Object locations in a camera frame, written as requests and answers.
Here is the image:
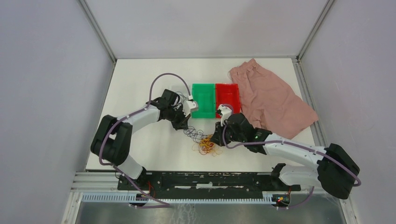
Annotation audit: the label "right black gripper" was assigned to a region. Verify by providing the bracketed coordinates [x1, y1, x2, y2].
[209, 119, 245, 147]

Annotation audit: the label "white slotted cable duct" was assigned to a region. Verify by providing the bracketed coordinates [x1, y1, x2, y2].
[81, 192, 291, 205]

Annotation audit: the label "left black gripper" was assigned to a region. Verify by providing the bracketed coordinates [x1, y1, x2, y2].
[166, 105, 191, 131]

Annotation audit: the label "clear plastic bin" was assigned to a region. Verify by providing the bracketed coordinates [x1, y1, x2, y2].
[174, 91, 192, 115]

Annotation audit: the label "pink cloth shorts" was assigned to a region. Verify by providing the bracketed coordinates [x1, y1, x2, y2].
[229, 59, 319, 139]

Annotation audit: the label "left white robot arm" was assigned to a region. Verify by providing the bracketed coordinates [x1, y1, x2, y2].
[90, 89, 198, 190]

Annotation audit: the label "dark blue cables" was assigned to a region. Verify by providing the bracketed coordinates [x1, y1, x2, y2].
[176, 91, 190, 109]

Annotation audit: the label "green plastic bin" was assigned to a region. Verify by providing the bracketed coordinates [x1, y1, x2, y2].
[192, 84, 216, 119]

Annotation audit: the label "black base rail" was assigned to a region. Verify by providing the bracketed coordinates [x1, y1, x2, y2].
[134, 171, 301, 199]

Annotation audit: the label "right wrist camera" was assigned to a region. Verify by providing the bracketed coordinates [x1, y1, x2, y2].
[216, 104, 234, 120]

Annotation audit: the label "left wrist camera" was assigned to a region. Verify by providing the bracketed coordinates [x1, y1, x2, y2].
[183, 99, 199, 114]

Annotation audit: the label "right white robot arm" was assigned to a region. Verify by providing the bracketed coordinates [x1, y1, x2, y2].
[210, 113, 362, 199]

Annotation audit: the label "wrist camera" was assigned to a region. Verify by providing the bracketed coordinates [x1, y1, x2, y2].
[183, 99, 199, 114]
[216, 104, 234, 120]

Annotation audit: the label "coloured cable pile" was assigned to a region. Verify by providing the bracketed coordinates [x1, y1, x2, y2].
[184, 126, 223, 157]

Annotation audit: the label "red plastic bin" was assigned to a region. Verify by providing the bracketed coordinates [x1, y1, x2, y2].
[215, 83, 240, 119]

